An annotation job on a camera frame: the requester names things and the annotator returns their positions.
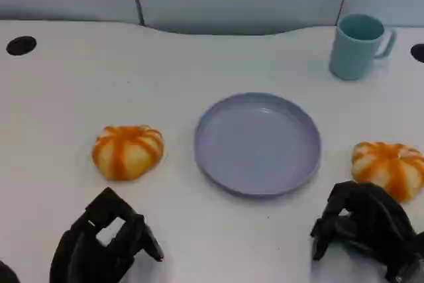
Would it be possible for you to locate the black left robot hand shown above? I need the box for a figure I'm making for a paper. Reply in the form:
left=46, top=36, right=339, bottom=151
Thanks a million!
left=49, top=187, right=165, bottom=283

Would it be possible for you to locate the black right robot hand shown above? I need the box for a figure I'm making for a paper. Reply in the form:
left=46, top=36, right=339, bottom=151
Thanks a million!
left=310, top=180, right=424, bottom=283

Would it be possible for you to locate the orange and white bread roll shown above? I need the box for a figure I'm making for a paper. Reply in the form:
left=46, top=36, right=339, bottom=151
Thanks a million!
left=91, top=125, right=165, bottom=182
left=350, top=141, right=424, bottom=203

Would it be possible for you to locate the lilac plate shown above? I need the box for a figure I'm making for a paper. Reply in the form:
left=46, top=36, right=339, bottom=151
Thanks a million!
left=193, top=92, right=322, bottom=198

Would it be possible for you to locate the pale green mug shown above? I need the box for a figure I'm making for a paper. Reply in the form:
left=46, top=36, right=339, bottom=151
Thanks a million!
left=329, top=13, right=398, bottom=81

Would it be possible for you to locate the black table cable grommet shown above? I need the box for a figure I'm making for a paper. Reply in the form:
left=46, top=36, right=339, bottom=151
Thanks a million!
left=409, top=43, right=424, bottom=64
left=5, top=35, right=37, bottom=56

